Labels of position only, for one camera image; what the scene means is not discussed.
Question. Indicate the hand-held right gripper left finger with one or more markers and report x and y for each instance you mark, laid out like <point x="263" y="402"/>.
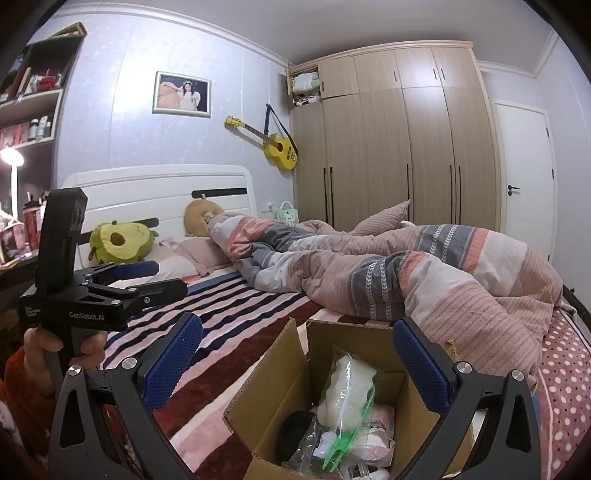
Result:
<point x="173" y="362"/>

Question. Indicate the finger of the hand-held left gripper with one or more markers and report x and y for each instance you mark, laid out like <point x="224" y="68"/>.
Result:
<point x="161" y="290"/>
<point x="138" y="268"/>

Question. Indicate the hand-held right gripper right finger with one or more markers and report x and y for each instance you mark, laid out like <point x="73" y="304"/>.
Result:
<point x="422" y="364"/>

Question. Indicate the pink plush toy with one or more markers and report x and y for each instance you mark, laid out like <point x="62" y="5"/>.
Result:
<point x="381" y="434"/>

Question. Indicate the bagged cream plush green hanger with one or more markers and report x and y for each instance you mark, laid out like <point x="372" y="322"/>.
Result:
<point x="346" y="392"/>

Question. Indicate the brown cardboard box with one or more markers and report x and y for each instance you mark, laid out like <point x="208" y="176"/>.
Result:
<point x="258" y="392"/>

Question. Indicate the person's left forearm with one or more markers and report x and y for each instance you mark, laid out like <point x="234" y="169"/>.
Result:
<point x="27" y="397"/>

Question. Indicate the person's left hand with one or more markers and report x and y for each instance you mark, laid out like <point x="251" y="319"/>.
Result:
<point x="39" y="346"/>

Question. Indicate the green avocado plush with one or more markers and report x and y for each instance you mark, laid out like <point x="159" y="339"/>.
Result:
<point x="120" y="242"/>

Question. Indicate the red cup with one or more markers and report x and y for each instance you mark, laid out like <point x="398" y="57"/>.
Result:
<point x="31" y="226"/>

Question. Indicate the light pink pillow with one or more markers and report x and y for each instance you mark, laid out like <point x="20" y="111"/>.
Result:
<point x="171" y="258"/>

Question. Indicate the striped bed blanket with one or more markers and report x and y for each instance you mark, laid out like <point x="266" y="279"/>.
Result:
<point x="231" y="314"/>

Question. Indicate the white bed headboard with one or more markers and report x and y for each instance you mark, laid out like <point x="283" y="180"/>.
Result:
<point x="152" y="194"/>

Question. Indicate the brown lion plush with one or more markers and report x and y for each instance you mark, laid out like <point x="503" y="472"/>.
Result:
<point x="196" y="217"/>

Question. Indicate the white desk lamp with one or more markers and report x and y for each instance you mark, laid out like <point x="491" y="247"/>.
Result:
<point x="13" y="159"/>

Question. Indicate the striped pink grey quilt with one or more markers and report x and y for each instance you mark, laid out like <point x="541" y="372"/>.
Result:
<point x="369" y="277"/>

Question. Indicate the row of small bottles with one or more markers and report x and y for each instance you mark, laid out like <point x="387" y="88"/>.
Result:
<point x="40" y="129"/>

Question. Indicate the small green bag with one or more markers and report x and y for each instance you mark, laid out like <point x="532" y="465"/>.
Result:
<point x="286" y="213"/>

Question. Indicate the pink polka dot sheet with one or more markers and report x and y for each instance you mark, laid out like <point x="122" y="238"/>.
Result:
<point x="570" y="383"/>

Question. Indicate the pink striped pillow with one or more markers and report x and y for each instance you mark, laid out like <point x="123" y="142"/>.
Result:
<point x="385" y="217"/>

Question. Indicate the white door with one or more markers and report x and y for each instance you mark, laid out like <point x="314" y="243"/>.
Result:
<point x="528" y="184"/>

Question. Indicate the wooden wardrobe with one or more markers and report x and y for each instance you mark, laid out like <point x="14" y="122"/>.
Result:
<point x="392" y="152"/>

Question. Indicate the folded clothes in wardrobe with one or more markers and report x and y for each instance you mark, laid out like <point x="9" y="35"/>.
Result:
<point x="305" y="87"/>

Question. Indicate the wall shelf unit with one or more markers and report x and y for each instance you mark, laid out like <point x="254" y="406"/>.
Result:
<point x="46" y="101"/>

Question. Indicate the framed wall photo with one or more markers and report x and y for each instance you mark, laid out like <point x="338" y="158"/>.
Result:
<point x="182" y="93"/>

